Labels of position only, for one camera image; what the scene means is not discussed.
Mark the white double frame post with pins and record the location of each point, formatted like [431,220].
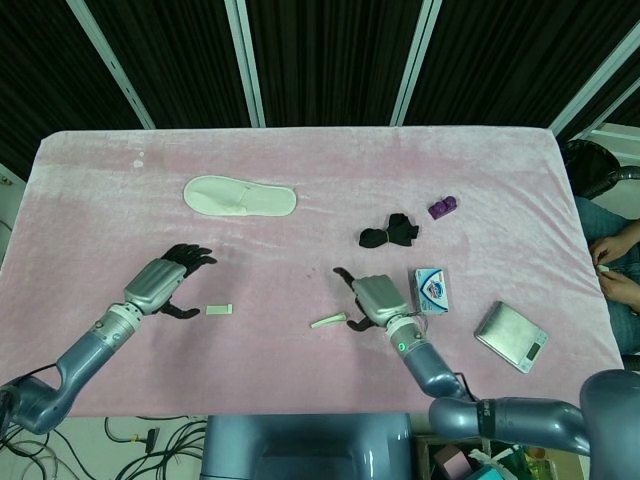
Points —
[412,65]
[246,65]

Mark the black sock bundle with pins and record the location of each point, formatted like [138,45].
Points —
[395,232]

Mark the white slanted frame post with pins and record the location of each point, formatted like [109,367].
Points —
[595,80]
[117,70]

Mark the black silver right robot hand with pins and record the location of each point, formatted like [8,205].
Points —
[380,297]

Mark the white disposable slipper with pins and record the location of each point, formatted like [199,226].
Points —
[260,200]

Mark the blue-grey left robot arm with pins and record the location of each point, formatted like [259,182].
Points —
[85,350]

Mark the pink plush table cloth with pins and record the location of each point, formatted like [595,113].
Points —
[280,165]

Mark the purple plastic building block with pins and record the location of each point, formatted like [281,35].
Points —
[442,207]

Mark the pink cardboard box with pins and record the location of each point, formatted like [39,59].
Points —
[452,465]

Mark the person left hand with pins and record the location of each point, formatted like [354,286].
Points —
[622,292]

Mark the silver digital kitchen scale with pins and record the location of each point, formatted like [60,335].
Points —
[507,332]

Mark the green plastic bag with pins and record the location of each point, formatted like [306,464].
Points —
[525,465]

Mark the black chair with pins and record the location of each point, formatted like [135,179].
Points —
[590,167]

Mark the person right hand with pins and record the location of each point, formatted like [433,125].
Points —
[607,248]

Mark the blue white soap box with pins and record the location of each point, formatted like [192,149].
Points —
[432,290]

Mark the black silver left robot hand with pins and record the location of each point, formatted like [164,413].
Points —
[155,282]

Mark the black power plug adapter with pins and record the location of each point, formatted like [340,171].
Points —
[151,440]

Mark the blue-grey robot torso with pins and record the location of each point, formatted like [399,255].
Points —
[300,447]

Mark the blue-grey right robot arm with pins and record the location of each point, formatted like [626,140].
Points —
[435,372]

